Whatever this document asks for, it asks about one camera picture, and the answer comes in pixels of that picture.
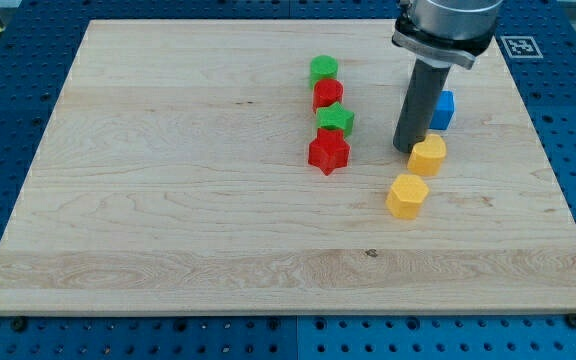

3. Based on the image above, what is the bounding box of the black bolt front left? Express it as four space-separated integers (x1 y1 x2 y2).
10 316 28 333

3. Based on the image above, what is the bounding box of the wooden board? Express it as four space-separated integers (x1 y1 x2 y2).
0 20 576 317

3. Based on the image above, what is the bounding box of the white fiducial marker tag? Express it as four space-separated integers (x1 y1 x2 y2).
500 35 543 59

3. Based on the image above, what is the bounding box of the yellow hexagon block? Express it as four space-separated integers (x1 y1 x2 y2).
385 174 429 219

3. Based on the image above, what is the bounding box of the black bolt front right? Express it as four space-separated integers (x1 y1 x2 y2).
564 313 576 329

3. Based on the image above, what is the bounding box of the black bolt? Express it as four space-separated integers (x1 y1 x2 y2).
564 313 576 329
10 316 28 333

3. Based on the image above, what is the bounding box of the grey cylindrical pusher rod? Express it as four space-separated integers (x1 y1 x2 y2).
393 59 451 153

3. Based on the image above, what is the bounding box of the green cylinder block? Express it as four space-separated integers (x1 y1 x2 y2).
309 54 338 89

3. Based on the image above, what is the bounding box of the blue cube block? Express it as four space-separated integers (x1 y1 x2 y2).
430 90 455 130

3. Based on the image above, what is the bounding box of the yellow heart block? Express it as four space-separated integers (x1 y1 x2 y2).
407 134 447 176

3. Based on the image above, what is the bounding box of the red cylinder block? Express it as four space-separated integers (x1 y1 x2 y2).
312 78 344 113

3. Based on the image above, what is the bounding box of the green star block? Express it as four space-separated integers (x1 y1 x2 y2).
316 102 355 137

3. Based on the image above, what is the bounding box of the red star block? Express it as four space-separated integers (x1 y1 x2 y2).
308 128 350 176

